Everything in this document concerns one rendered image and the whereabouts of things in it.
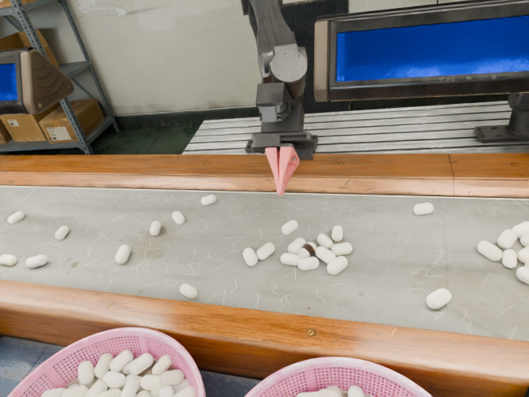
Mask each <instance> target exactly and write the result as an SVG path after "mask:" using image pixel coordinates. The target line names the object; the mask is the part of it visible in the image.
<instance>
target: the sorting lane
mask: <svg viewBox="0 0 529 397"><path fill-rule="evenodd" d="M209 195H215V196H216V201H215V202H214V203H211V204H208V205H203V204H202V202H201V200H202V198H203V197H205V196H209ZM426 202H429V203H431V204H432V205H433V206H434V210H433V212H432V213H429V214H424V215H416V214H414V212H413V207H414V206H415V205H416V204H421V203H426ZM175 211H179V212H181V214H182V215H183V216H184V218H185V221H184V222H183V223H182V224H177V223H176V222H175V221H174V220H173V219H172V214H173V213H174V212H175ZM16 212H22V213H23V214H24V218H23V219H22V220H20V221H18V222H17V223H15V224H10V223H9V222H8V217H9V216H11V215H13V214H14V213H16ZM292 220H294V221H297V223H298V228H297V229H296V230H294V231H293V232H292V233H291V234H289V235H284V234H283V233H282V230H281V228H282V227H283V225H285V224H286V223H287V222H289V221H292ZM154 221H158V222H160V224H161V229H160V232H159V234H158V235H156V236H152V235H151V234H150V226H151V224H152V223H153V222H154ZM525 221H529V198H466V197H435V196H404V195H341V194H310V193H284V194H283V196H278V195H277V192H247V191H185V190H154V189H123V188H91V187H29V186H0V257H1V256H2V255H3V254H10V255H13V256H15V257H16V258H17V262H16V263H15V264H14V265H3V264H2V263H0V280H11V281H19V282H25V283H33V284H45V285H52V286H59V287H67V288H79V289H86V290H93V291H106V292H112V293H120V294H127V295H140V296H146V297H154V298H160V299H173V300H180V301H188V302H200V303H207V304H214V305H221V306H233V307H241V308H248V309H255V310H267V311H275V312H281V313H289V314H301V315H309V316H315V317H328V318H335V319H342V320H349V321H362V322H369V323H376V324H383V325H396V326H402V327H410V328H422V329H430V330H436V331H444V332H456V333H463V334H470V335H477V336H490V337H497V338H504V339H517V340H523V341H529V284H526V283H524V282H523V281H522V280H519V279H518V277H517V276H516V271H517V270H518V268H520V267H524V265H525V263H523V262H521V261H520V260H519V259H518V258H517V259H516V260H517V263H516V266H515V267H513V268H507V267H505V266H504V265H503V263H502V259H503V252H504V251H505V250H508V249H510V250H514V251H515V252H516V254H517V253H518V252H519V251H520V250H522V249H524V248H525V246H523V245H522V244H521V242H520V238H517V239H516V241H515V243H514V244H513V245H512V246H511V247H510V248H508V249H503V248H501V247H499V246H498V243H497V241H498V237H499V236H500V235H501V234H502V233H503V231H504V230H507V229H511V230H512V229H513V227H515V226H516V225H518V224H521V223H523V222H525ZM336 225H339V226H341V227H342V230H343V232H342V240H341V241H339V242H335V241H334V240H333V239H332V238H331V234H332V229H333V227H335V226H336ZM62 226H66V227H68V234H67V235H66V236H65V238H64V239H57V238H56V237H55V233H56V232H57V231H58V230H59V228H60V227H62ZM320 234H325V235H326V236H328V237H329V238H330V239H331V240H332V242H333V245H334V244H337V243H350V244H351V246H352V248H353V249H352V252H351V253H350V254H344V255H339V256H343V257H345V258H346V259H347V261H348V265H347V267H345V268H344V269H343V270H342V271H341V272H339V273H338V274H335V275H332V274H330V273H329V272H328V271H327V265H328V264H327V263H325V262H324V261H323V260H321V259H320V258H318V257H317V256H316V252H315V254H314V255H313V256H312V257H315V258H317V259H318V261H319V265H318V267H317V268H315V269H310V270H304V271H303V270H300V269H299V268H298V265H285V264H283V263H282V262H281V260H280V258H281V255H282V254H284V253H289V252H288V247H289V245H290V244H291V243H293V242H294V241H295V240H296V239H297V238H303V239H304V240H305V241H306V243H308V242H312V243H315V244H316V248H317V247H320V246H321V245H320V244H319V243H318V242H317V237H318V235H320ZM481 241H488V242H490V243H492V244H493V245H495V246H496V247H497V248H499V249H500V250H501V252H502V257H501V259H500V260H498V261H492V260H490V259H489V258H487V257H486V256H484V255H483V254H481V253H479V252H478V250H477V245H478V243H479V242H481ZM266 243H272V244H273V245H274V247H275V251H274V253H273V254H271V255H269V256H268V257H267V258H266V259H265V260H261V259H259V258H258V261H257V264H256V265H254V266H249V265H247V264H246V261H245V259H244V257H243V254H242V253H243V251H244V250H245V249H246V248H252V249H253V250H254V252H255V254H256V253H257V250H258V249H259V248H261V247H263V246H264V245H265V244H266ZM123 245H128V246H129V247H130V248H131V253H130V255H129V257H128V260H127V261H126V262H125V263H123V264H120V263H118V262H117V261H116V259H115V257H116V254H117V251H118V250H119V248H120V247H121V246H123ZM40 254H43V255H45V256H46V257H47V263H46V264H45V265H41V266H38V267H35V268H33V269H30V268H28V267H27V266H26V265H25V262H26V260H27V259H28V258H31V257H35V256H37V255H40ZM183 284H189V285H190V286H191V287H193V288H195V289H196V290H197V292H198V294H197V296H196V297H195V298H194V299H189V298H187V297H186V296H184V295H182V294H181V293H180V291H179V289H180V287H181V285H183ZM441 288H445V289H447V290H448V291H449V292H450V293H451V295H452V298H451V300H450V302H448V303H447V304H445V305H444V306H442V307H440V308H438V309H432V308H430V307H429V306H428V305H427V302H426V298H427V296H428V295H429V294H431V293H432V292H434V291H437V290H438V289H441Z"/></svg>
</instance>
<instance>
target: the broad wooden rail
mask: <svg viewBox="0 0 529 397"><path fill-rule="evenodd" d="M0 186H29V187H91V188H123V189H154V190H185V191H247V192H277V191H276V183H275V179H274V175H273V172H272V168H271V166H270V164H269V161H268V157H267V155H266V154H137V155H0ZM284 193H310V194H341V195H404V196H435V197H466V198H498V199H529V153H489V154H314V155H313V160H300V163H299V165H298V167H297V168H296V169H295V171H294V173H293V175H292V176H291V178H290V179H289V181H288V184H287V187H286V189H285V192H284Z"/></svg>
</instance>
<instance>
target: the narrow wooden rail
mask: <svg viewBox="0 0 529 397"><path fill-rule="evenodd" d="M115 328H148V329H152V330H155V331H158V332H162V333H164V334H165V335H167V336H170V337H172V338H173V339H174V340H176V341H177V342H179V343H180V344H181V345H182V346H183V347H184V348H185V349H186V350H187V351H188V353H189V354H190V355H191V357H192V358H193V359H194V362H195V364H196V366H197V367H198V370H203V371H207V372H212V373H221V374H226V375H230V376H235V377H244V378H249V379H254V380H264V379H265V378H267V377H269V376H270V375H272V374H273V373H275V372H277V371H279V370H281V369H283V368H285V367H287V366H289V365H293V364H294V363H297V362H302V361H305V360H309V359H313V358H325V357H344V358H355V359H360V360H364V361H367V362H372V363H375V364H378V365H381V366H384V367H386V368H388V369H391V370H393V371H395V372H396V373H399V374H401V375H402V376H404V377H406V378H408V379H409V380H411V381H412V382H414V383H415V384H417V385H419V386H420V387H421V388H422V389H423V390H425V391H426V392H427V393H429V394H430V395H431V396H432V397H524V395H525V393H526V391H527V389H528V387H529V341H523V340H517V339H504V338H497V337H490V336H477V335H470V334H463V333H456V332H444V331H436V330H430V329H422V328H410V327H402V326H396V325H383V324H376V323H369V322H362V321H349V320H342V319H335V318H328V317H315V316H309V315H301V314H289V313H281V312H275V311H267V310H255V309H248V308H241V307H233V306H221V305H214V304H207V303H200V302H188V301H180V300H173V299H160V298H154V297H146V296H140V295H127V294H120V293H112V292H106V291H93V290H86V289H79V288H67V287H59V286H52V285H45V284H33V283H25V282H19V281H11V280H0V333H1V334H2V336H5V337H10V338H15V339H24V340H29V341H33V342H38V343H47V344H49V345H51V344H52V345H56V346H61V347H67V346H69V345H71V344H73V343H75V342H77V341H79V340H81V339H84V338H86V337H88V336H92V335H94V334H96V333H99V332H104V331H108V330H111V329H115Z"/></svg>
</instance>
